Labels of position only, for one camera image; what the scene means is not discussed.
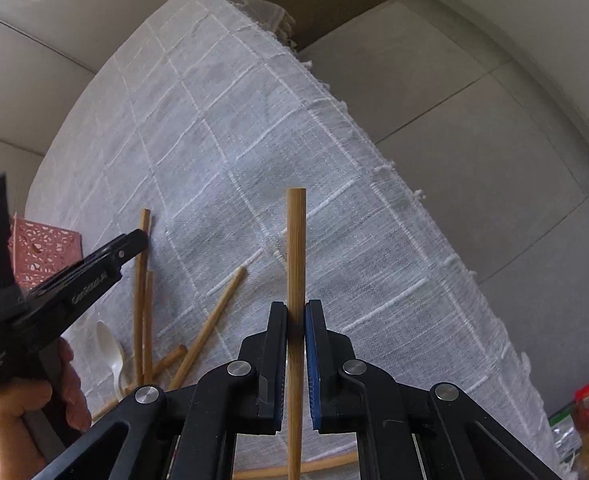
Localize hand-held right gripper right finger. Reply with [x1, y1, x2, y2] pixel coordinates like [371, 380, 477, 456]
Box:
[304, 299, 564, 480]

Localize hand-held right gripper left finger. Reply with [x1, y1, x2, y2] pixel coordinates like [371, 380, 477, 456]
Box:
[34, 301, 289, 480]

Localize pink perforated utensil holder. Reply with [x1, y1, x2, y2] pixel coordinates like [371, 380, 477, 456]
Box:
[8, 216, 83, 292]

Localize white plastic spoon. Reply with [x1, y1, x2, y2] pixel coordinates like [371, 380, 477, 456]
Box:
[96, 320, 136, 397]

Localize pile of wooden chopsticks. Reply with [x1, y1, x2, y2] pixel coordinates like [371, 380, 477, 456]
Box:
[90, 208, 360, 480]

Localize single bamboo chopstick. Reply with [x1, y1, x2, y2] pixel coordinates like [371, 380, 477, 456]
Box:
[285, 187, 308, 480]

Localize person's left hand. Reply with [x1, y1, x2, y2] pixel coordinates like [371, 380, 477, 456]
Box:
[0, 339, 92, 480]

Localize grey checked tablecloth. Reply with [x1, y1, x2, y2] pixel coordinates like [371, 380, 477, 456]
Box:
[24, 0, 566, 480]

